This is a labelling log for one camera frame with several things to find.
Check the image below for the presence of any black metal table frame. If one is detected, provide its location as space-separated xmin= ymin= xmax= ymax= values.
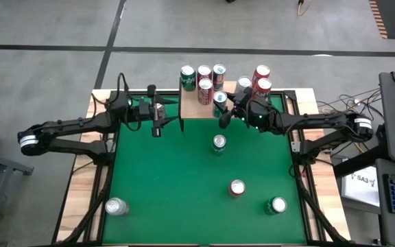
xmin=51 ymin=82 xmax=352 ymax=247

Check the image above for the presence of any green Sprite can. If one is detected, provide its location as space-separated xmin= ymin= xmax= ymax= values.
xmin=180 ymin=64 xmax=198 ymax=92
xmin=263 ymin=196 xmax=288 ymax=216
xmin=211 ymin=134 xmax=228 ymax=156

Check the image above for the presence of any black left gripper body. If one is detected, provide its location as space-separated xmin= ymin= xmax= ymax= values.
xmin=139 ymin=84 xmax=166 ymax=138

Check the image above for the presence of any wooden shelf black metal frame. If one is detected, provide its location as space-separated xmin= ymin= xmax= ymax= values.
xmin=178 ymin=77 xmax=274 ymax=133

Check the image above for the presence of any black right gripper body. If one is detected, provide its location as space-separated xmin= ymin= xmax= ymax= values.
xmin=219 ymin=87 xmax=284 ymax=133

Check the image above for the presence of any silver soda can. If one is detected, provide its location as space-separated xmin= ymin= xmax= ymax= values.
xmin=104 ymin=197 xmax=130 ymax=217

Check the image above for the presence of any white pink soda can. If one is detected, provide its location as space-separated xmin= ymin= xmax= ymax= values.
xmin=235 ymin=75 xmax=253 ymax=93

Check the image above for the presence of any black sleeved cable bundle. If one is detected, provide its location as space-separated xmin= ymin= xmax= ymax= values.
xmin=291 ymin=164 xmax=344 ymax=244
xmin=58 ymin=161 xmax=115 ymax=245

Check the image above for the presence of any green table mat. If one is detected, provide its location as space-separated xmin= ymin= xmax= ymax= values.
xmin=101 ymin=95 xmax=308 ymax=245

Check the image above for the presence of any tangled floor cable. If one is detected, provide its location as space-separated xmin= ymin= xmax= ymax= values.
xmin=317 ymin=88 xmax=385 ymax=154

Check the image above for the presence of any black desk support bar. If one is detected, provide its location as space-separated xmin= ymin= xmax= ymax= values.
xmin=333 ymin=143 xmax=390 ymax=179

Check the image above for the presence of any yellow floor cable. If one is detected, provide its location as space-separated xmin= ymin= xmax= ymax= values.
xmin=296 ymin=0 xmax=310 ymax=17

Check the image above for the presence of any red Fanta strawberry can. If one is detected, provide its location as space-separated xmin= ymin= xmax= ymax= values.
xmin=228 ymin=178 xmax=247 ymax=198
xmin=251 ymin=64 xmax=271 ymax=83
xmin=251 ymin=78 xmax=273 ymax=100

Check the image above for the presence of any white paper sign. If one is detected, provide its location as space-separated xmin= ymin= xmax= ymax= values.
xmin=340 ymin=166 xmax=381 ymax=208

